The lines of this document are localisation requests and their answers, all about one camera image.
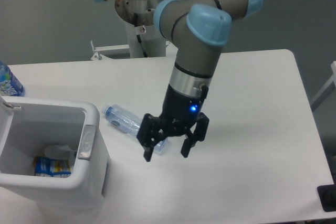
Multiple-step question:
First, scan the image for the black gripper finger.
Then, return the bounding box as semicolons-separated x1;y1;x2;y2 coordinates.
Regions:
136;113;167;162
181;112;209;158

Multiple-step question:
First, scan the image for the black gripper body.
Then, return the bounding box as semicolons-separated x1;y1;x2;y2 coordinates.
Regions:
159;86;207;136

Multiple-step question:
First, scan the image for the clear blue plastic bottle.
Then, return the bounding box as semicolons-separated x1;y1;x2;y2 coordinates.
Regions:
101;104;169;155

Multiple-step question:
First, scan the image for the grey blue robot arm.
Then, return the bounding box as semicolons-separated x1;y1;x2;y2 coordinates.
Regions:
137;0;264;161

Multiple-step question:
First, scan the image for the white trash can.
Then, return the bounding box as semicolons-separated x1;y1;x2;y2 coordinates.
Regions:
1;97;111;208

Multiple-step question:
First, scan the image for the blue yellow snack wrapper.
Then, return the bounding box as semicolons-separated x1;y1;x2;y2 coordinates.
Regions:
34;156;71;178

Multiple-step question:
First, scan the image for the black device at table edge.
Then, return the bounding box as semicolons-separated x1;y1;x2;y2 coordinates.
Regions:
317;184;335;212

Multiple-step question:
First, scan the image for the blue labelled water bottle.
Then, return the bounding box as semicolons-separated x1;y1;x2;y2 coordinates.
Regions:
1;62;25;97

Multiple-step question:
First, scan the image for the black cable on pedestal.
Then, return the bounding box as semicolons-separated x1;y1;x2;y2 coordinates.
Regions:
133;13;148;58

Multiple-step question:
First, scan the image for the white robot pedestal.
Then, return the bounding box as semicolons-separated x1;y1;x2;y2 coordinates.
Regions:
103;0;166;58

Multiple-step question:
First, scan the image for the white frame at right edge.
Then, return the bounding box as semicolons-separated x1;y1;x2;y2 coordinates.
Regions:
310;61;335;111

